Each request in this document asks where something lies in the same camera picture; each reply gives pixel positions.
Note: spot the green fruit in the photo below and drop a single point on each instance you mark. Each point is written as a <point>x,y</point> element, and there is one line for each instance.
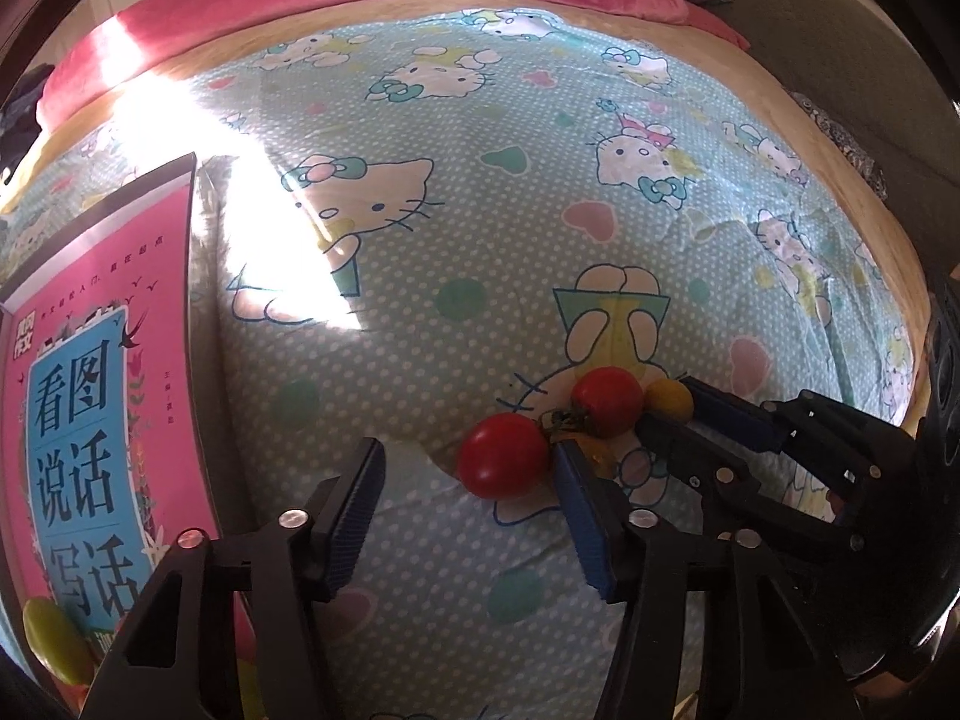
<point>56,637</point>

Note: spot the dark red cherry tomato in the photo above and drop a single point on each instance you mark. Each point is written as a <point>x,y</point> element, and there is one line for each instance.
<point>73,694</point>

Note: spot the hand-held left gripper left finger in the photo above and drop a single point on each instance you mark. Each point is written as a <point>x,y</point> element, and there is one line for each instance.
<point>356,521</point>

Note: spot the pile of dark clothes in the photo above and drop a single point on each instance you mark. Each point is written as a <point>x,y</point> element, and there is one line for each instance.
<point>19,112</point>

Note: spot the grey headboard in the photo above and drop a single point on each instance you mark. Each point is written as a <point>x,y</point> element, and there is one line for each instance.
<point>825,15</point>

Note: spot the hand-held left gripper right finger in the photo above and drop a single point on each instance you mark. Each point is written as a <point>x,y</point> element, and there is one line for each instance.
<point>586,532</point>

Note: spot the cartoon cat printed blanket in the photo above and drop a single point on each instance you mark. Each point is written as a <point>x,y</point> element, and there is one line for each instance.
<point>487,240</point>

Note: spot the yellow cherry tomato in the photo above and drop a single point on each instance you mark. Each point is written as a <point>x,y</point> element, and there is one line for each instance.
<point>670,397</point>
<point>604,455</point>

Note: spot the pink book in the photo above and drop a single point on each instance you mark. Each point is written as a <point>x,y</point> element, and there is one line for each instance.
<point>90,315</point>

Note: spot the floral patterned cloth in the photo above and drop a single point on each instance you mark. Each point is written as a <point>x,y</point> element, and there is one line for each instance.
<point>840,142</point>

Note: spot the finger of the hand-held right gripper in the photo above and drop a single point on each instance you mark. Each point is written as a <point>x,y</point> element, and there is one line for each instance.
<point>731,412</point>
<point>679,442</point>

